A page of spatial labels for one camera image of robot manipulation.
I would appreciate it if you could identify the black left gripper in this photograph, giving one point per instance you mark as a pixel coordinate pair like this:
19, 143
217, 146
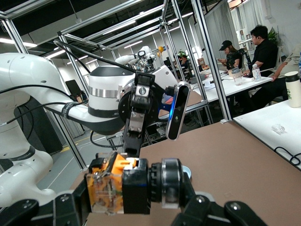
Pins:
124, 107

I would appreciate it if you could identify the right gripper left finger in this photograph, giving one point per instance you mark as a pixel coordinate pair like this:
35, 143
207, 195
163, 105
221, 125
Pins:
47, 212

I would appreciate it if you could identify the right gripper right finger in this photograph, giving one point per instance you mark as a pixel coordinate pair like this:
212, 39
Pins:
211, 212

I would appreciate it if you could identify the orange push button switch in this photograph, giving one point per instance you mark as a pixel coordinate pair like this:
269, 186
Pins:
134, 188

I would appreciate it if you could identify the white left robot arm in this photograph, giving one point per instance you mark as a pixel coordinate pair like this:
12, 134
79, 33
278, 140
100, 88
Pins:
23, 70

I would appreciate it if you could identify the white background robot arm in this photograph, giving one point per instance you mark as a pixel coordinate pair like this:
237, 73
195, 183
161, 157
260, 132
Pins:
128, 58

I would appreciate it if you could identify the small cardboard box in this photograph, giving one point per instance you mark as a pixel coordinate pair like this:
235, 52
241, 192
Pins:
202, 62

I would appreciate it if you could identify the light blue round plate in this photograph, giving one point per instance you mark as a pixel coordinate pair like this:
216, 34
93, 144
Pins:
187, 170

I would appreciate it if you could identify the white office desk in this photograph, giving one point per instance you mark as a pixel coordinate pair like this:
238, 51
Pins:
225, 89

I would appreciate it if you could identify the white side table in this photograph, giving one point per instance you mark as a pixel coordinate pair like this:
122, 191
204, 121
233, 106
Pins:
263, 122

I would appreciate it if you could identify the clear tumbler grey lid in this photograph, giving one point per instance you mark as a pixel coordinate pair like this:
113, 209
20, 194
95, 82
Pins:
237, 77

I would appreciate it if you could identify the crumpled clear plastic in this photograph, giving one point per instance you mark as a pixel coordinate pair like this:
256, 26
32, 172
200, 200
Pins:
279, 129

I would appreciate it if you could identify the person with black cap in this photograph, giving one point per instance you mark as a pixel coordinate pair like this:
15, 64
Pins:
231, 56

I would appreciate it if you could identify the clear water bottle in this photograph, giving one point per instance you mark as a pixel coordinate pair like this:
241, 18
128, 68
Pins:
256, 74

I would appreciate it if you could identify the person in black shirt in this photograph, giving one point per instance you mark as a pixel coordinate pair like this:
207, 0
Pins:
265, 54

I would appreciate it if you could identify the white tumbler green print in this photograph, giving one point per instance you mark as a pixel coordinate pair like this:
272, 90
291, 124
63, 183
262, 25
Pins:
292, 91

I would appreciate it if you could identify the person in beige shirt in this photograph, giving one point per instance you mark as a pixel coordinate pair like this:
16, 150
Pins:
292, 61

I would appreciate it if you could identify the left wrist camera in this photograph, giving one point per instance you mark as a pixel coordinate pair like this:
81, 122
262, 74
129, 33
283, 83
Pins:
178, 113

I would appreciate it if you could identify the aluminium profile frame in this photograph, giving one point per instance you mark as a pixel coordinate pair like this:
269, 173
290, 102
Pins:
211, 58

